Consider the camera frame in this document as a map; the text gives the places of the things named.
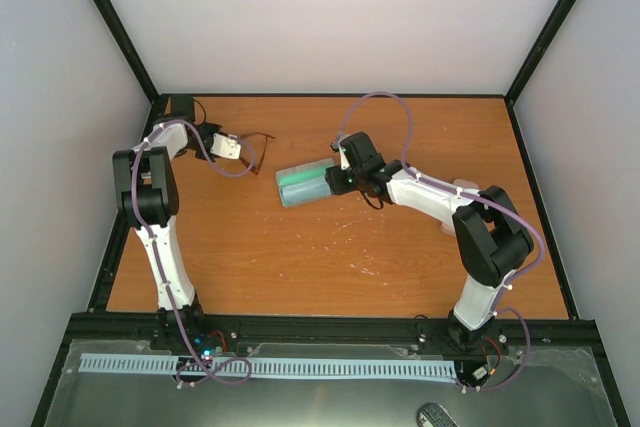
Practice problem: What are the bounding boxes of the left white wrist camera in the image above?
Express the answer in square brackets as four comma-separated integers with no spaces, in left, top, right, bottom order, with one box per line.
[209,133,242,160]

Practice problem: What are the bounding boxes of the blue cleaning cloth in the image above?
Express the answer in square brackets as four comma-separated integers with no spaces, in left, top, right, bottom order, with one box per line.
[280,179,331,207]

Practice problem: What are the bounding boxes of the pink glasses case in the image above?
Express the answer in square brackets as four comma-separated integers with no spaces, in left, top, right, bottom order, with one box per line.
[440,178,479,236]

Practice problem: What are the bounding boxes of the black oval remote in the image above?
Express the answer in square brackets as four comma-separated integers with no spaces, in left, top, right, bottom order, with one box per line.
[416,403,458,427]

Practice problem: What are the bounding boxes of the brown sunglasses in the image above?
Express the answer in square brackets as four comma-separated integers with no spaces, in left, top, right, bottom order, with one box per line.
[238,132,276,177]

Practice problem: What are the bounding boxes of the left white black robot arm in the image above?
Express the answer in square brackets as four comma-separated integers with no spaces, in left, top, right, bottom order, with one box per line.
[112,95,219,350]

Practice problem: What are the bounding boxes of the grey glasses case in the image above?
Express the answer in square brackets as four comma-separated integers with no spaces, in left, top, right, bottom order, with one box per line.
[276,158,335,208]

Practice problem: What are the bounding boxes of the left black frame post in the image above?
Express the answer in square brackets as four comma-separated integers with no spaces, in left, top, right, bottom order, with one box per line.
[92,0,160,104]

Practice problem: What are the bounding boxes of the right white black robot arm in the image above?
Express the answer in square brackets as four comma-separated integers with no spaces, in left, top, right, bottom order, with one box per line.
[325,132,534,351]

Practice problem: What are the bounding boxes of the black frame post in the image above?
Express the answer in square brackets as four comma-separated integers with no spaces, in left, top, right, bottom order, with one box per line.
[92,0,160,104]
[504,0,578,107]

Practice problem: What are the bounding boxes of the right black frame post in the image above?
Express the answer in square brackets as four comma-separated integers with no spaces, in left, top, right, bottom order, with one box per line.
[504,0,578,107]

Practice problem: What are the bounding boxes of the blue slotted cable duct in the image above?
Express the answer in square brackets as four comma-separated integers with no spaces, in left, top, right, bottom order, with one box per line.
[77,353,457,383]

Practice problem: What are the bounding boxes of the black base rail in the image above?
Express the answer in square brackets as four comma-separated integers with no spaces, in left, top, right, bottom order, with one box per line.
[64,312,601,355]

